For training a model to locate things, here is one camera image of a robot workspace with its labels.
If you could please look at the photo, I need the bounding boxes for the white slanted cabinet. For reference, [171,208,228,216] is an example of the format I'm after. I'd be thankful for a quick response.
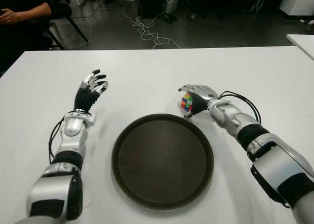
[279,0,314,16]

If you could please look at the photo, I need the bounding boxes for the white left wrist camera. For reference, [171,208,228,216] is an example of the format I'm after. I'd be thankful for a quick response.
[84,113,96,126]

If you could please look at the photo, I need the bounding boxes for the brown round plate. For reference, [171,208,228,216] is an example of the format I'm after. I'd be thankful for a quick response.
[111,113,214,211]

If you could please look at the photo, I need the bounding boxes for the bystander bare forearm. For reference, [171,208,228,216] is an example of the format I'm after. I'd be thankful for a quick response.
[17,2,52,23]

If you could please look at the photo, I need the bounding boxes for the multicoloured Rubik's cube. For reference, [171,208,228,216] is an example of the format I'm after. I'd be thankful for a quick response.
[180,93,194,112]

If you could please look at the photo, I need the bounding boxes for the black office chair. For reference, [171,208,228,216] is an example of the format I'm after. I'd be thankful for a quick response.
[44,14,89,50]

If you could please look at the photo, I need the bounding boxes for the white side table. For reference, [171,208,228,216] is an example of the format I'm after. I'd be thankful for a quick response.
[286,33,314,60]

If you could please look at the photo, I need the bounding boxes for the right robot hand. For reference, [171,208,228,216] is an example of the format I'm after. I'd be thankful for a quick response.
[178,83,219,119]

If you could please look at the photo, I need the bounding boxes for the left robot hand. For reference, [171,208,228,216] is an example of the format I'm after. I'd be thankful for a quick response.
[73,69,109,114]

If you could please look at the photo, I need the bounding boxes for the arm black cables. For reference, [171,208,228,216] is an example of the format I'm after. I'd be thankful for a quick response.
[48,120,66,165]
[219,91,262,123]

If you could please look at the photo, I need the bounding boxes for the left arm black cables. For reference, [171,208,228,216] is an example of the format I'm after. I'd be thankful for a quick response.
[48,120,66,165]

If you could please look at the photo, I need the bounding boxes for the bystander black clothed body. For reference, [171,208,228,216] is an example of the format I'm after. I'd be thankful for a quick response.
[0,0,73,73]

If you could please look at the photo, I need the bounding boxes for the tangled white floor cable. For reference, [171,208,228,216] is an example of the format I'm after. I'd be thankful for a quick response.
[122,5,181,50]

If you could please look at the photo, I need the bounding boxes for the bystander bare hand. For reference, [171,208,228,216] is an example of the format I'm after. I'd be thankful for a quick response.
[0,8,22,25]

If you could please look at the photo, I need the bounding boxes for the right arm black cables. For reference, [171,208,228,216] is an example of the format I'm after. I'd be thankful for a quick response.
[219,91,262,123]

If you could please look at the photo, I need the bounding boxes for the black cabinet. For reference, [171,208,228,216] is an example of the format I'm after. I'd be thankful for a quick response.
[138,0,167,18]

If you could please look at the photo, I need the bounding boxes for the chrome frame stool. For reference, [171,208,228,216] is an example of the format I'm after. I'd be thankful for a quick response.
[250,0,267,14]

